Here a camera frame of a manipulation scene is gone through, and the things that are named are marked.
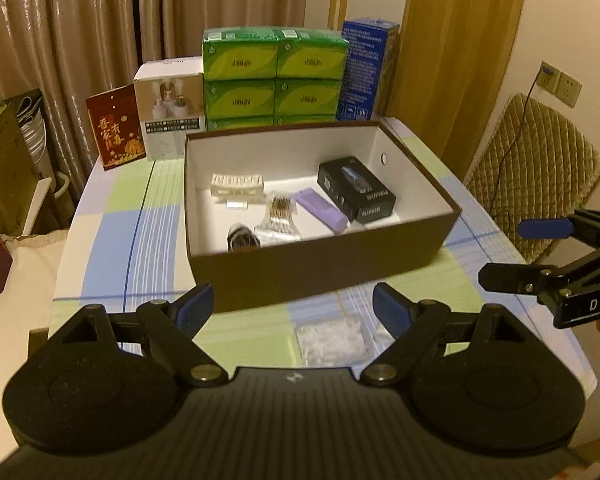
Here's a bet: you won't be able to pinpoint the black shaver box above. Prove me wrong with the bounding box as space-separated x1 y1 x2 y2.
316 155 397 224

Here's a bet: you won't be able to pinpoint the red greeting card box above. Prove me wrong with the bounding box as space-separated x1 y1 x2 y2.
86 84 147 172

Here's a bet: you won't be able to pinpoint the golden brown curtain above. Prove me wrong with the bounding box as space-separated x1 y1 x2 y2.
387 0 531 181

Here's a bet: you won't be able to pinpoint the brown cardboard storage box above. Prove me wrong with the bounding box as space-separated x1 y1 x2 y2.
184 119 462 314

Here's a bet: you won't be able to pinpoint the packet of cotton swabs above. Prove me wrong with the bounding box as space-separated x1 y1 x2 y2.
254 195 301 238

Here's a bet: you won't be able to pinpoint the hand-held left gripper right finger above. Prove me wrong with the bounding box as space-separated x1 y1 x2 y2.
364 282 528 386

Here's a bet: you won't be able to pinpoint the white wall socket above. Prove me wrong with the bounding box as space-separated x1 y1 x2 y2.
539 61 561 88
556 71 583 108

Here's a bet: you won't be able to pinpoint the black power cable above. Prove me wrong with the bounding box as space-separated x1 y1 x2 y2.
490 75 548 241

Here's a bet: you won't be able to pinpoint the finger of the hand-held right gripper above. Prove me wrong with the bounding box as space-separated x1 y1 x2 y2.
519 217 576 241
478 260 576 296

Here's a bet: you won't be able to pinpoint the desktop with checkered tablecloth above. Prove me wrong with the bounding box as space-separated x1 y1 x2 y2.
47 117 598 401

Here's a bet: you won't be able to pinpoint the blue milk carton box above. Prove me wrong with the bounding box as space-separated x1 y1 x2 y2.
336 17 401 122

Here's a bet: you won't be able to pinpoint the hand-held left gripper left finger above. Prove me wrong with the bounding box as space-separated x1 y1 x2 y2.
62 282 226 388

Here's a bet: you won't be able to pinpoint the clear box of floss picks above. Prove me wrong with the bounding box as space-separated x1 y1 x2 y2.
295 314 372 367

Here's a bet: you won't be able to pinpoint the beige shiny curtain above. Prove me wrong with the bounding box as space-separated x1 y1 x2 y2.
0 0 311 201

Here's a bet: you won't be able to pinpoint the white plastic board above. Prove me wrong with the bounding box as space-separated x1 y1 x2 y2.
22 177 56 236

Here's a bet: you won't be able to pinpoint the stacked white buckets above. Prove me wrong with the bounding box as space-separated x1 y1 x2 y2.
17 107 56 181

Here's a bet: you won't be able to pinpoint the white hair claw clip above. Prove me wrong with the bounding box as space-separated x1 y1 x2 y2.
210 172 266 208

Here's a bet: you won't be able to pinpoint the beige floral cloth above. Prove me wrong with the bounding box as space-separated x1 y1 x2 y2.
0 232 71 441

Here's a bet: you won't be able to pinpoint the dark paper bag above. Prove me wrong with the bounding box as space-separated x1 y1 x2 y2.
5 89 43 126

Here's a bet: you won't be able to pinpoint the stack of green tissue packs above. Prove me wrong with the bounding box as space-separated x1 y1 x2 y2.
201 26 350 133

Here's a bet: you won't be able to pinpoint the chair with quilted cover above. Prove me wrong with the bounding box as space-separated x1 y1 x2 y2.
464 92 600 266

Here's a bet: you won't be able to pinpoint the white product box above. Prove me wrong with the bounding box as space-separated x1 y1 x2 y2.
133 57 206 162

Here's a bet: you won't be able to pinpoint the black hair scrunchie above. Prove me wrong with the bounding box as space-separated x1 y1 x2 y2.
227 223 262 252

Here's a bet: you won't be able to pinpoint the purple tube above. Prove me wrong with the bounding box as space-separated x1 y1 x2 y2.
292 187 350 236

